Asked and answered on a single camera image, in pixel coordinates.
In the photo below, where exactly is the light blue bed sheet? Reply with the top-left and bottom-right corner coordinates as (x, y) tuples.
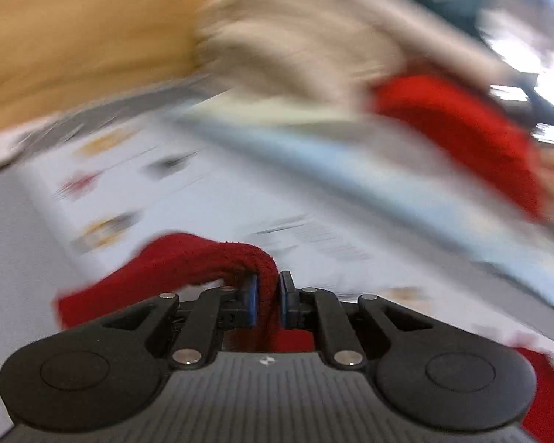
(166, 92), (554, 307)

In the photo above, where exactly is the wooden bed frame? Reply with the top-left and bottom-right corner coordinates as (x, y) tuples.
(0, 0), (207, 132)

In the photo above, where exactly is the dark red knit sweater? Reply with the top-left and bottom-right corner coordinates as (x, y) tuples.
(54, 233), (554, 442)

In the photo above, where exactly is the white deer print cloth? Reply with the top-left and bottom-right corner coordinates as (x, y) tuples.
(14, 118), (554, 357)

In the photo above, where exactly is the grey bed mattress cover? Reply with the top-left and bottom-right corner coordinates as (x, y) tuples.
(0, 165), (94, 436)

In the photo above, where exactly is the bright red folded blanket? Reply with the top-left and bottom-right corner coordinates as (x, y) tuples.
(370, 74), (547, 220)

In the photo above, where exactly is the cream folded fleece blanket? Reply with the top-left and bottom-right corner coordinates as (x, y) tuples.
(197, 0), (513, 111)

